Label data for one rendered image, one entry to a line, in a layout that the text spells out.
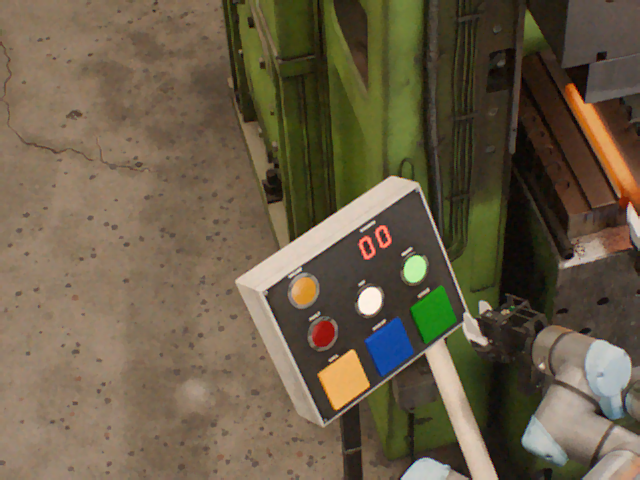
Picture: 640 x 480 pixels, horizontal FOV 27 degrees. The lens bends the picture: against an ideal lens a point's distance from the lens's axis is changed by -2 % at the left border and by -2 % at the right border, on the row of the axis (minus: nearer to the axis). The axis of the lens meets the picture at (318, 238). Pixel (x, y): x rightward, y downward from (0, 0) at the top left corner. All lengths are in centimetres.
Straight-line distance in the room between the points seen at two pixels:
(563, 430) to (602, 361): 11
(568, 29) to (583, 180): 48
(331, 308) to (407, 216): 20
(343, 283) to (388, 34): 41
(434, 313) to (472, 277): 50
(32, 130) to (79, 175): 26
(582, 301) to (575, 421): 70
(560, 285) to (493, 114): 36
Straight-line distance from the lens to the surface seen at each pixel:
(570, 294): 257
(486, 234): 268
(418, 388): 294
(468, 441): 258
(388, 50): 223
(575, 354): 196
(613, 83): 226
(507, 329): 207
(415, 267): 224
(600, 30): 216
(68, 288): 371
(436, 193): 249
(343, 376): 221
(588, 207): 250
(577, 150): 258
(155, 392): 346
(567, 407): 194
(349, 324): 220
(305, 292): 213
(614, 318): 270
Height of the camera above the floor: 286
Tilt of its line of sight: 50 degrees down
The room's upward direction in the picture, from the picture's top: 5 degrees counter-clockwise
